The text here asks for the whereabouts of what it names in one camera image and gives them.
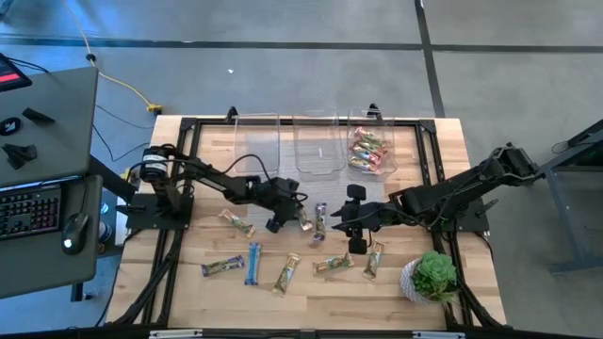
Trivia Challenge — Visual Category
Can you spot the black aluminium table frame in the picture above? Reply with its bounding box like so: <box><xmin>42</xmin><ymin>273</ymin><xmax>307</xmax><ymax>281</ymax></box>
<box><xmin>106</xmin><ymin>115</ymin><xmax>508</xmax><ymax>339</ymax></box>

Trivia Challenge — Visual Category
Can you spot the purple green granola bar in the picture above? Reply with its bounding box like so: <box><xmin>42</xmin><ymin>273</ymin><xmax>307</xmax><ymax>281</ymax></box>
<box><xmin>201</xmin><ymin>254</ymin><xmax>246</xmax><ymax>278</ymax></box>

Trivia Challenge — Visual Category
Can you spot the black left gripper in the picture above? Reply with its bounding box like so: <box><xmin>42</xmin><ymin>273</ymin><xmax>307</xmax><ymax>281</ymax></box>
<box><xmin>253</xmin><ymin>176</ymin><xmax>302</xmax><ymax>235</ymax></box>

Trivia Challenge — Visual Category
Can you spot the black plastic bracket part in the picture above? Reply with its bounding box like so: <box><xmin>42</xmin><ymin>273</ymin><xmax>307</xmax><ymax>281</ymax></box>
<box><xmin>1</xmin><ymin>142</ymin><xmax>39</xmax><ymax>171</ymax></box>

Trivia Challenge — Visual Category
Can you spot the black floor cable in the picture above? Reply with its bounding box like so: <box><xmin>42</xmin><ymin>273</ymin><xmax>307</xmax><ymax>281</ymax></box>
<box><xmin>91</xmin><ymin>103</ymin><xmax>156</xmax><ymax>164</ymax></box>

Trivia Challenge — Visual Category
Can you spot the white patterned plant pot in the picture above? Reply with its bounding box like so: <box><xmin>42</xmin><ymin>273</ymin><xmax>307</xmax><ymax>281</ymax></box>
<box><xmin>399</xmin><ymin>257</ymin><xmax>439</xmax><ymax>305</ymax></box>

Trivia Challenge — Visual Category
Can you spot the tablet with red screen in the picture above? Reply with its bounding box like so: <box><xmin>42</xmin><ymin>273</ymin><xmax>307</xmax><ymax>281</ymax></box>
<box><xmin>0</xmin><ymin>52</ymin><xmax>34</xmax><ymax>93</ymax></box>

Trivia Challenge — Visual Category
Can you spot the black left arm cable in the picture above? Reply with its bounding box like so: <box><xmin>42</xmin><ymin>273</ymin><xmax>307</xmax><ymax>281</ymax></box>
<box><xmin>125</xmin><ymin>153</ymin><xmax>268</xmax><ymax>189</ymax></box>

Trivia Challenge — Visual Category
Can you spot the grey metal table stand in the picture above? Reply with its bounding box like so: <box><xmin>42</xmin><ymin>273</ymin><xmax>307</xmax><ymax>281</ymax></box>
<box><xmin>536</xmin><ymin>118</ymin><xmax>603</xmax><ymax>275</ymax></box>

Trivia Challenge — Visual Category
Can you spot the black computer mouse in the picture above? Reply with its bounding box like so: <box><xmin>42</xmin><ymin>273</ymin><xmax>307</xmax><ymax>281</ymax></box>
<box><xmin>60</xmin><ymin>211</ymin><xmax>90</xmax><ymax>257</ymax></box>

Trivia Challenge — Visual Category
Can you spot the clear plastic bin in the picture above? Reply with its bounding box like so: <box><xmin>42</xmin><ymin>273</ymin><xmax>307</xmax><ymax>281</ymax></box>
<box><xmin>233</xmin><ymin>111</ymin><xmax>282</xmax><ymax>174</ymax></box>
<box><xmin>291</xmin><ymin>111</ymin><xmax>349</xmax><ymax>177</ymax></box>
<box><xmin>347</xmin><ymin>108</ymin><xmax>399</xmax><ymax>176</ymax></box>

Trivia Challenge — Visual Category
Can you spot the round black disc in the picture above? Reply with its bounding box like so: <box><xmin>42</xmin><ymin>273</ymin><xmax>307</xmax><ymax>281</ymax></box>
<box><xmin>0</xmin><ymin>116</ymin><xmax>23</xmax><ymax>137</ymax></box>

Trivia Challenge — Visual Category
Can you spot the black backlit keyboard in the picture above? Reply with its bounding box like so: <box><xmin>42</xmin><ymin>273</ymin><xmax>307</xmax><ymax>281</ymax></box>
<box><xmin>0</xmin><ymin>185</ymin><xmax>63</xmax><ymax>242</ymax></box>

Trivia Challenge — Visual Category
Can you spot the silver aluminium bracket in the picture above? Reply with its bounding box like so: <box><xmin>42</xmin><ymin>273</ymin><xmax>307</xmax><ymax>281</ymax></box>
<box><xmin>149</xmin><ymin>329</ymin><xmax>204</xmax><ymax>339</ymax></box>
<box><xmin>412</xmin><ymin>331</ymin><xmax>466</xmax><ymax>339</ymax></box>

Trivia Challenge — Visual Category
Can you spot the small black plastic piece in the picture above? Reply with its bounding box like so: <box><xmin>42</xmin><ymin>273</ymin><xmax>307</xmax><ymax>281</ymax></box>
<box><xmin>21</xmin><ymin>106</ymin><xmax>57</xmax><ymax>126</ymax></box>

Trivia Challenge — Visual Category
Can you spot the yellow cable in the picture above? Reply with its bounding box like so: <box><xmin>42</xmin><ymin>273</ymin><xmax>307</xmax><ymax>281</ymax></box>
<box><xmin>60</xmin><ymin>0</ymin><xmax>165</xmax><ymax>117</ymax></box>

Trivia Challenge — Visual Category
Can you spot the dark grey keyboard tray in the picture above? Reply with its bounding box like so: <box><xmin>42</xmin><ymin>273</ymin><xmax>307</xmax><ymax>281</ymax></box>
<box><xmin>0</xmin><ymin>174</ymin><xmax>104</xmax><ymax>300</ymax></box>

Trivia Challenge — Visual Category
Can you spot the gold green granola bar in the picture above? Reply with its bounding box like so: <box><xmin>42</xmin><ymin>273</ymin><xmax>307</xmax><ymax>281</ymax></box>
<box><xmin>296</xmin><ymin>206</ymin><xmax>314</xmax><ymax>233</ymax></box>
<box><xmin>271</xmin><ymin>252</ymin><xmax>302</xmax><ymax>297</ymax></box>
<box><xmin>312</xmin><ymin>252</ymin><xmax>355</xmax><ymax>276</ymax></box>
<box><xmin>218</xmin><ymin>208</ymin><xmax>256</xmax><ymax>238</ymax></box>
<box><xmin>362</xmin><ymin>239</ymin><xmax>386</xmax><ymax>283</ymax></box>

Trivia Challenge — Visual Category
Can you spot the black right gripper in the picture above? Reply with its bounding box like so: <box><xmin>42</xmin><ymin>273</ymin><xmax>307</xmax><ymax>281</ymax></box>
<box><xmin>347</xmin><ymin>184</ymin><xmax>396</xmax><ymax>256</ymax></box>

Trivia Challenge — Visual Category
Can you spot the green succulent plant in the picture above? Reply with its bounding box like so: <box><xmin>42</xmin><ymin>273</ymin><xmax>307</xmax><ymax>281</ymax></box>
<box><xmin>411</xmin><ymin>250</ymin><xmax>460</xmax><ymax>303</ymax></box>

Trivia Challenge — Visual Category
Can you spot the dark grey desk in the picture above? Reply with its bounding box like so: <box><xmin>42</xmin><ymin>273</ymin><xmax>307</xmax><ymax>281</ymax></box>
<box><xmin>0</xmin><ymin>65</ymin><xmax>99</xmax><ymax>189</ymax></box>

